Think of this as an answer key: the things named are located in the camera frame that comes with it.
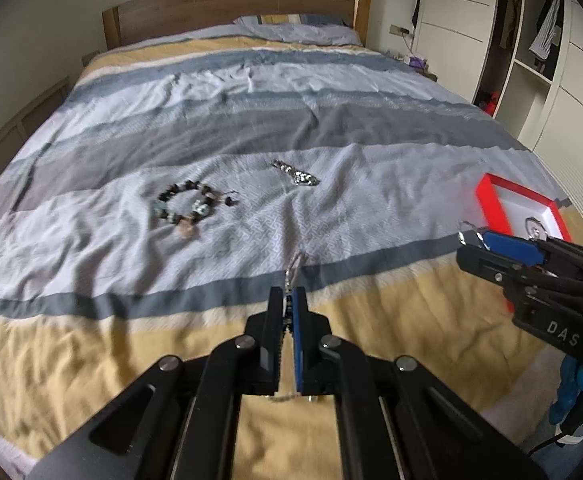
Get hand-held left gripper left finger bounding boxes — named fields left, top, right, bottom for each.
left=21, top=286, right=284, bottom=480

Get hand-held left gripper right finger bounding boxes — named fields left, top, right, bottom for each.
left=291, top=286, right=547, bottom=480

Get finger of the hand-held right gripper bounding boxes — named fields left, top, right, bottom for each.
left=482, top=231, right=583, bottom=282
left=455, top=242, right=537, bottom=291

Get red cardboard box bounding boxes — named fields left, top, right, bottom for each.
left=475, top=172, right=572, bottom=313

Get pearl chain necklace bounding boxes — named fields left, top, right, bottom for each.
left=266, top=252, right=306, bottom=406

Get wooden nightstand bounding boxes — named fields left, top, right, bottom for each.
left=384, top=50, right=439, bottom=83

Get striped bedspread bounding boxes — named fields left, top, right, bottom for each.
left=0, top=22, right=583, bottom=476

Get striped hanging shirt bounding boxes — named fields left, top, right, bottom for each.
left=529, top=0, right=565, bottom=68

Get dark hanging clothes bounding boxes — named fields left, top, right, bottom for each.
left=499, top=0, right=522, bottom=51

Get white wardrobe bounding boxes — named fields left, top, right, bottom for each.
left=411, top=0, right=583, bottom=171

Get striped pillow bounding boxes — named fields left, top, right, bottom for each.
left=234, top=12, right=363, bottom=45

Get wooden headboard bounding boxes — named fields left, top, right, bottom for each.
left=102, top=0, right=372, bottom=53

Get silver chain link bracelet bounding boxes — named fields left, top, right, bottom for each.
left=271, top=159, right=321, bottom=187

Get dark stone beaded bracelet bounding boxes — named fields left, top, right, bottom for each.
left=157, top=179, right=239, bottom=237

